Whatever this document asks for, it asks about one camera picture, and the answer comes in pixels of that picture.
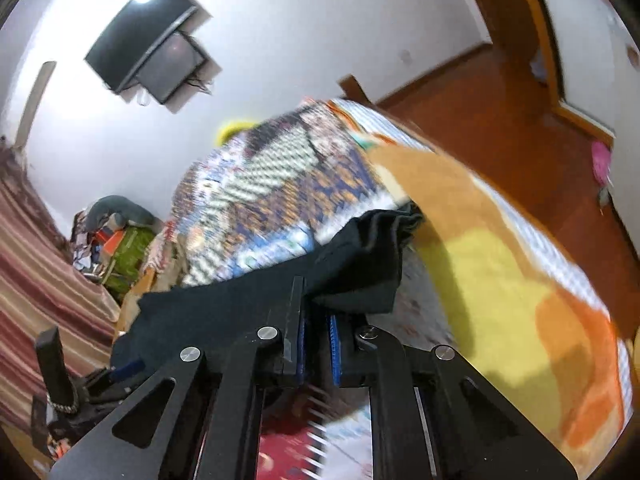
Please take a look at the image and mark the black pants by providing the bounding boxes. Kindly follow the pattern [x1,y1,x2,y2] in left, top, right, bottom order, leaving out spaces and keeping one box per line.
[110,203,424,375]

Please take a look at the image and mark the orange wooden board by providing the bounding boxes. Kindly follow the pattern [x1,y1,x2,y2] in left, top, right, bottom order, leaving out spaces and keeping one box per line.
[113,268,156,341]

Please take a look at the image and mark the striped maroon curtain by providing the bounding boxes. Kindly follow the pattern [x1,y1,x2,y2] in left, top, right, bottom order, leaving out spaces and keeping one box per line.
[0,146,119,432]

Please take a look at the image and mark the orange yellow blanket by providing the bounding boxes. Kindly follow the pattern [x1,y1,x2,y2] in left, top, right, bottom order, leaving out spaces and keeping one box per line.
[368,145,632,474]

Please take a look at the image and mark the green fabric bag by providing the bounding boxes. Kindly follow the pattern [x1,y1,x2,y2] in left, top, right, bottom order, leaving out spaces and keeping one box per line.
[101,226,155,302]

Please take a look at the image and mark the patchwork patterned bedspread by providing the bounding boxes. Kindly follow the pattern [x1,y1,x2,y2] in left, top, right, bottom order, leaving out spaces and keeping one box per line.
[150,96,637,480]

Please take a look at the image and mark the grey pillow on pile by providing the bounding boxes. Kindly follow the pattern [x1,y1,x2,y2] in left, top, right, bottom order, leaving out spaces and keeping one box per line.
[85,195,155,232]

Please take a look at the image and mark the yellow round object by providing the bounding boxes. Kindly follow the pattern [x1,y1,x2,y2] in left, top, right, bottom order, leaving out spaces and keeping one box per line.
[215,119,257,146]

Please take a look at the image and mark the pink slipper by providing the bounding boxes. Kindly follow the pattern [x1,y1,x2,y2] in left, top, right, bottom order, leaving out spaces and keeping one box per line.
[591,141,612,186]

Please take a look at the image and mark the brown wooden door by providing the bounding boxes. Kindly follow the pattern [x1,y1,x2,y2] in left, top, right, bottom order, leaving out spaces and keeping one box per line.
[454,0,616,146]

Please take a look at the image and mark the wooden bed post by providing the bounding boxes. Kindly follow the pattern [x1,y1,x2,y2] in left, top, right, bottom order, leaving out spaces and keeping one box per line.
[337,75,373,106]

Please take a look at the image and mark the wall mounted black television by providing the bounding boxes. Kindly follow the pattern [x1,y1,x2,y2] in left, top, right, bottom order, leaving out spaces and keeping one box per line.
[85,0,207,104]

